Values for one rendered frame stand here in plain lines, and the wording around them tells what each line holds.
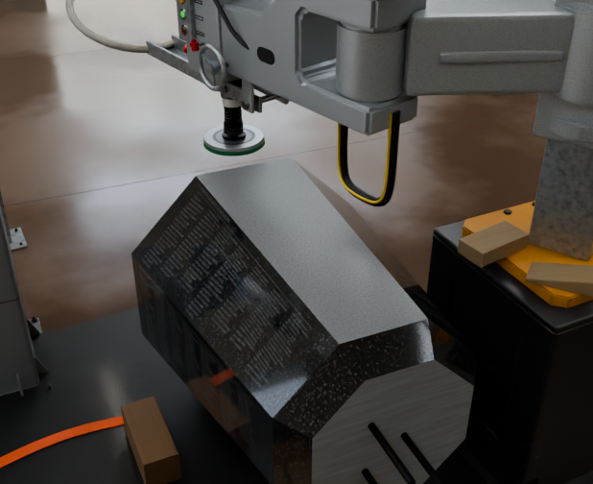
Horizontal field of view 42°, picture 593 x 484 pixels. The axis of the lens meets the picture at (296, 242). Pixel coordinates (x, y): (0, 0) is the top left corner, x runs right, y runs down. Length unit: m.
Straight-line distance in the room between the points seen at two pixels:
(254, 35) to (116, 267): 1.76
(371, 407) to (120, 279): 2.00
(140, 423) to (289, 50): 1.35
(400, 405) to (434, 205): 2.41
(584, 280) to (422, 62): 0.77
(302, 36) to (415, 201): 2.23
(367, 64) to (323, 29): 0.26
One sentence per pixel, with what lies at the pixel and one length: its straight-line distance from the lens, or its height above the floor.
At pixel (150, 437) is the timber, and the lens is 2.73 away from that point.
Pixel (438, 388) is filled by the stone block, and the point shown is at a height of 0.70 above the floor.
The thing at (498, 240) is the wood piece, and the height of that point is 0.83.
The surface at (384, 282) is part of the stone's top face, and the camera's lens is 2.11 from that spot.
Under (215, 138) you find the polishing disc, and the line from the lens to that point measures 2.79.
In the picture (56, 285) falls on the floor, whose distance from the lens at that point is 3.76.
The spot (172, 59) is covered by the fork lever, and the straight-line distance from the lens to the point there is 2.91.
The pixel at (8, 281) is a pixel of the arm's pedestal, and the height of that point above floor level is 0.51.
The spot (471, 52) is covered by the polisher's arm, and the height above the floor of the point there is 1.42.
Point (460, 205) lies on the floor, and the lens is 4.32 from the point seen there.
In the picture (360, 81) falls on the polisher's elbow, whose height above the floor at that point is 1.35.
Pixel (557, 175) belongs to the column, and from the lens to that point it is 2.40.
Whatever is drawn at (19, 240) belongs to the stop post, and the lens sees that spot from 4.14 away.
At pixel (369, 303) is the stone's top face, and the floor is 0.87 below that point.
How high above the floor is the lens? 2.07
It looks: 32 degrees down
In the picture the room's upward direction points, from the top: straight up
